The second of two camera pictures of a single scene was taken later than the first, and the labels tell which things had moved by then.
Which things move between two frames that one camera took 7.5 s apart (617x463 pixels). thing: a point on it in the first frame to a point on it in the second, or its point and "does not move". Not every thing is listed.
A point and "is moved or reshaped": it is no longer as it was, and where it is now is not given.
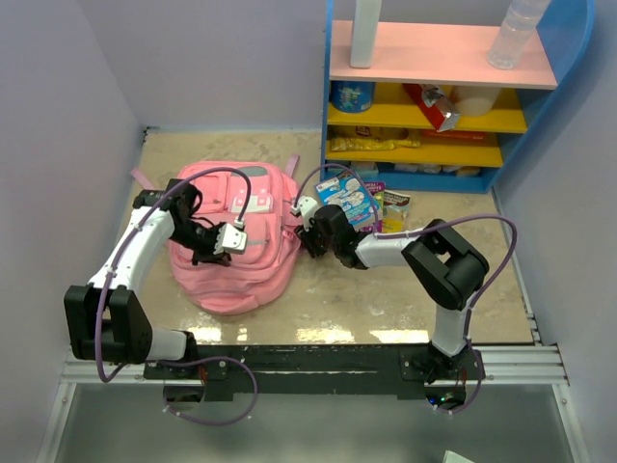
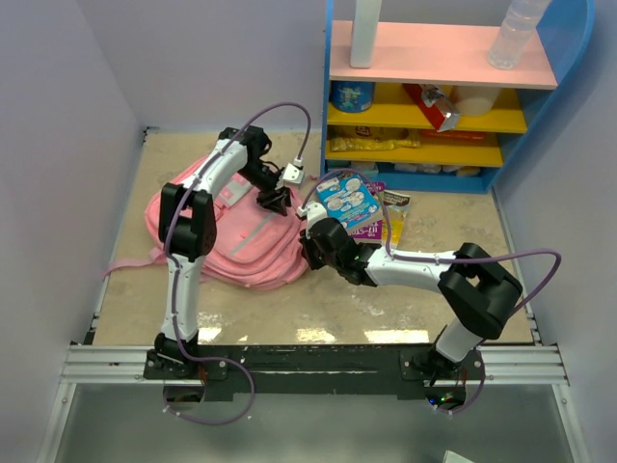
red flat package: [458, 138] does not move
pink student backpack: [264, 199] is moved or reshaped
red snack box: [431, 98] does not move
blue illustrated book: [349, 192] does not move
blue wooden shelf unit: [436, 116] does not move
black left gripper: [208, 256] to [276, 199]
